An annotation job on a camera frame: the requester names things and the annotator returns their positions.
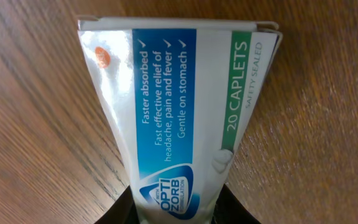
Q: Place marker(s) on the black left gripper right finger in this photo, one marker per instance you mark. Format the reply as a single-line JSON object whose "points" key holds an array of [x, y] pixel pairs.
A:
{"points": [[229, 210]]}

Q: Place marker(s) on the white Panadol medicine box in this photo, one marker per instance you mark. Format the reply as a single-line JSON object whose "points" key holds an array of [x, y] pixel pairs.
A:
{"points": [[178, 95]]}

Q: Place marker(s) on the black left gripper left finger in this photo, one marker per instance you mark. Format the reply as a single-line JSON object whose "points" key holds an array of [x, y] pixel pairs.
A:
{"points": [[123, 211]]}

